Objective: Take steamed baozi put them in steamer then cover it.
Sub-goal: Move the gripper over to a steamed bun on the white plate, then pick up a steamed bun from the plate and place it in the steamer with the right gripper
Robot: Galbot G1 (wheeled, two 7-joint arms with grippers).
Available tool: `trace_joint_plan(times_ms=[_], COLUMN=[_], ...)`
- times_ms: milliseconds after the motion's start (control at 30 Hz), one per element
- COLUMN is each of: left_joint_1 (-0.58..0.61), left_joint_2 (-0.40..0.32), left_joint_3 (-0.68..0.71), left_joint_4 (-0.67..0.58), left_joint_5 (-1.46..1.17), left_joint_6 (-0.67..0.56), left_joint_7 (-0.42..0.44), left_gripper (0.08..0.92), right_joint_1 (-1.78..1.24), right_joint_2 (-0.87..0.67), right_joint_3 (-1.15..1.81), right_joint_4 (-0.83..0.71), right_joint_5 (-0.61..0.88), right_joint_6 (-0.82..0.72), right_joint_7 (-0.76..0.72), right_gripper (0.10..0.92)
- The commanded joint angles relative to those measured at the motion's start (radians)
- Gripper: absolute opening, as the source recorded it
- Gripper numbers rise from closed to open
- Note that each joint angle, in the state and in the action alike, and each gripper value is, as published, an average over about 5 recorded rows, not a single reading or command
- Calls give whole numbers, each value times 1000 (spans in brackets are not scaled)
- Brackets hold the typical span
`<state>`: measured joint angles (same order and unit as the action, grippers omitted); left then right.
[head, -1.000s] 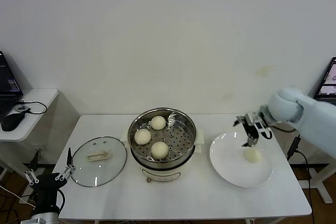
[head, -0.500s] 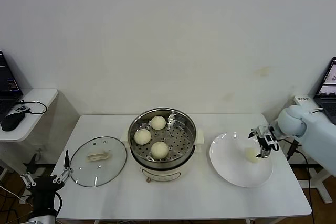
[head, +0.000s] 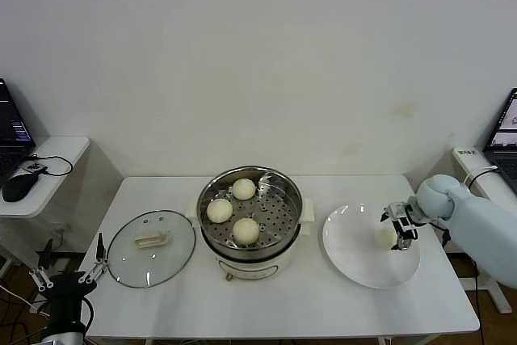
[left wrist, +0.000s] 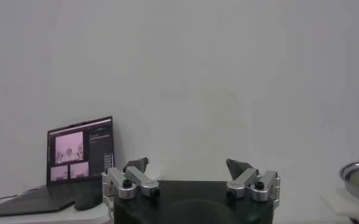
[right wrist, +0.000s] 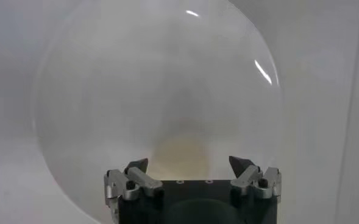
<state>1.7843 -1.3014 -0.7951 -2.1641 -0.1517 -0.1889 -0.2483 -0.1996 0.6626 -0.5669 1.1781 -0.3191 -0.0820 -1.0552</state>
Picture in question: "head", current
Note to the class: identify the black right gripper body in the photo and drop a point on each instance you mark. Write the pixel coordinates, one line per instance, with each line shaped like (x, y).
(407, 225)

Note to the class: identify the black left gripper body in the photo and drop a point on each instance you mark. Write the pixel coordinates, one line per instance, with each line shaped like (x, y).
(66, 290)

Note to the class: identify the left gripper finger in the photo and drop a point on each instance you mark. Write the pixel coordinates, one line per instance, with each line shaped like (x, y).
(100, 262)
(41, 278)

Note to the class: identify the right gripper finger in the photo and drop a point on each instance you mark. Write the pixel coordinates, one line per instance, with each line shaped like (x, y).
(404, 243)
(386, 215)

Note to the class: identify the white steamed baozi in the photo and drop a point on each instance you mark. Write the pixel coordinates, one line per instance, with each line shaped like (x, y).
(243, 188)
(219, 211)
(245, 232)
(383, 238)

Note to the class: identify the round glass pot lid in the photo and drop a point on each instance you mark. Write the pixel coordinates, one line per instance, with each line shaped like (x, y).
(151, 240)

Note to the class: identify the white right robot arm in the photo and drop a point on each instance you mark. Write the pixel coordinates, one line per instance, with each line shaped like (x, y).
(476, 224)

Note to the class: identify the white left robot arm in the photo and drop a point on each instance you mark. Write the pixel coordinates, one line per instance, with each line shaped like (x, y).
(62, 337)

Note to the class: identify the perforated steel steamer basket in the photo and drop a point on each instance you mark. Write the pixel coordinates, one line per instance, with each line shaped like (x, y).
(278, 220)

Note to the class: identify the white round plate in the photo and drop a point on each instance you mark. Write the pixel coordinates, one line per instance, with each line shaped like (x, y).
(355, 264)

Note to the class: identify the white side table with label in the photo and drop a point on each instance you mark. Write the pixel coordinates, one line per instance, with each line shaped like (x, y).
(480, 187)

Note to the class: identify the black computer mouse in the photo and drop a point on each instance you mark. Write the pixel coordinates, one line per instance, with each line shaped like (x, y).
(19, 188)

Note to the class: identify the small printed label sticker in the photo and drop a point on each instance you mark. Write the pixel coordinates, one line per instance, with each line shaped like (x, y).
(467, 153)

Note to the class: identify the white side table with mouse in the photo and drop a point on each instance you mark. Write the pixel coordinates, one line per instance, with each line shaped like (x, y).
(60, 151)

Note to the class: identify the cream electric cooking pot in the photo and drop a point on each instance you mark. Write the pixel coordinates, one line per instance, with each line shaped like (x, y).
(246, 269)

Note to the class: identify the black laptop with dark screen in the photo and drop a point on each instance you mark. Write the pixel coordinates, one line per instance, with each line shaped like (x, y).
(12, 127)

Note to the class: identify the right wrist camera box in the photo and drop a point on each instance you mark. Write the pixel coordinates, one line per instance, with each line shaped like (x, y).
(398, 211)

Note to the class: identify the grey laptop with camera views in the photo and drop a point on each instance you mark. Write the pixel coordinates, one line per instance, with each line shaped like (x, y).
(505, 131)

